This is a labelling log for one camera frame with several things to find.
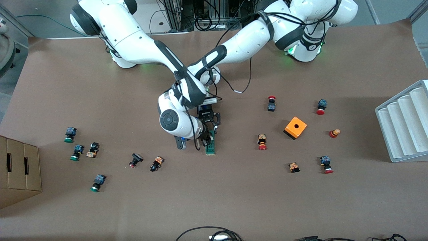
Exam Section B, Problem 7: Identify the beige black switch block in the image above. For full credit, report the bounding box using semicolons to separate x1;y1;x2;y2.
86;142;100;158

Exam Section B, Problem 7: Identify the grey round stand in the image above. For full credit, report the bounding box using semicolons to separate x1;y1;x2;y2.
0;17;16;78

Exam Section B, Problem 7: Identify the brown cardboard box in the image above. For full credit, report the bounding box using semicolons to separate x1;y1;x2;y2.
0;135;42;210

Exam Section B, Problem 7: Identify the thin black cable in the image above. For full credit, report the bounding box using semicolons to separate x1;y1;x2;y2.
368;234;408;241

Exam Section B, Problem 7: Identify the black selector switch orange block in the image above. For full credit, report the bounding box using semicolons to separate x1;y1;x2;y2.
149;156;165;172

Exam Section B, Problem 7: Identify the aluminium equipment rack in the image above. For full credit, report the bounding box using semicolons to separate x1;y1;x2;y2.
163;0;268;32

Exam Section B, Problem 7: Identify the black pushbutton pink tip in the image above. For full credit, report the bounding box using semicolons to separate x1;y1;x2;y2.
129;153;144;168

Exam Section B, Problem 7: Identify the grey aluminium profile bar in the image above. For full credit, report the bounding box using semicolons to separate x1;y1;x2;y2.
364;0;381;25

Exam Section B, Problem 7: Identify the white back table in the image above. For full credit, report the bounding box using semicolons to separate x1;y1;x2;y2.
32;0;192;40

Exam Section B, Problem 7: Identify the green mushroom push button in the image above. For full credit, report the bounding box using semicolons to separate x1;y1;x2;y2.
64;127;78;144
70;144;85;162
90;174;107;193

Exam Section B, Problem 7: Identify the black cable with connector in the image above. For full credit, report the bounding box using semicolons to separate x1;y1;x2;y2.
294;236;356;241

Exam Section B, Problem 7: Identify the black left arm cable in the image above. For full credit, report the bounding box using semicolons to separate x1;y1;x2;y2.
216;55;253;94

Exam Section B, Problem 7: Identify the black cable loop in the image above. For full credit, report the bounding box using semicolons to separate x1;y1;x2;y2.
175;226;242;241

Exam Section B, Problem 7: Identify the white ribbed plastic tray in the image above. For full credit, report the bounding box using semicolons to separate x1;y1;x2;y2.
375;79;428;163

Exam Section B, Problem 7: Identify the green load switch white lever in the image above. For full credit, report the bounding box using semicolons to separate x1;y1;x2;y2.
205;132;216;155

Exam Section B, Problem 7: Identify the orange push button enclosure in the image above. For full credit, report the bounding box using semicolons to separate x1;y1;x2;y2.
283;116;308;140

